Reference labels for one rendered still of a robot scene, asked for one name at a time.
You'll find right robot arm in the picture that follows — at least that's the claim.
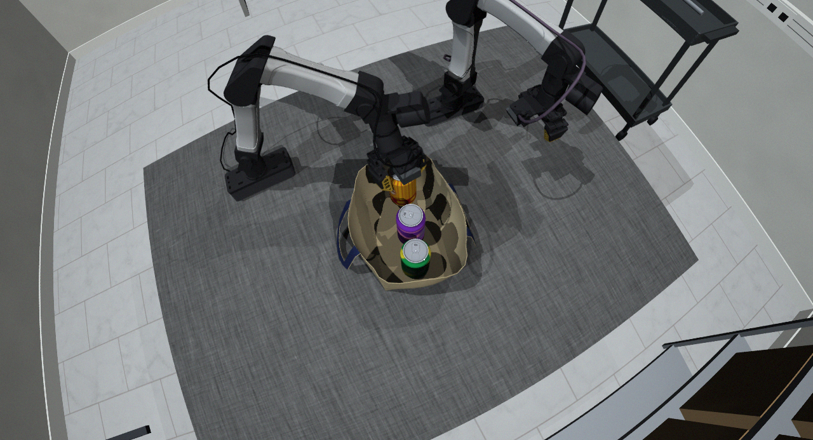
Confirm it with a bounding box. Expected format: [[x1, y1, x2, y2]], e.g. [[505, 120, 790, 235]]
[[224, 35, 430, 194]]

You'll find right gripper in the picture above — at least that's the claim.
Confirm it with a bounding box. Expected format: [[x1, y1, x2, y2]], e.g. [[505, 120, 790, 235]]
[[366, 126, 422, 191]]

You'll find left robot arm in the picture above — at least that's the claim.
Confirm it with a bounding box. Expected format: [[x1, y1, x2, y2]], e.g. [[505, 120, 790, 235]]
[[427, 0, 603, 127]]

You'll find beige canvas tote bag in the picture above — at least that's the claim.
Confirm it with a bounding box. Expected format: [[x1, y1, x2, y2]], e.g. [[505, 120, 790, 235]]
[[337, 156, 476, 291]]

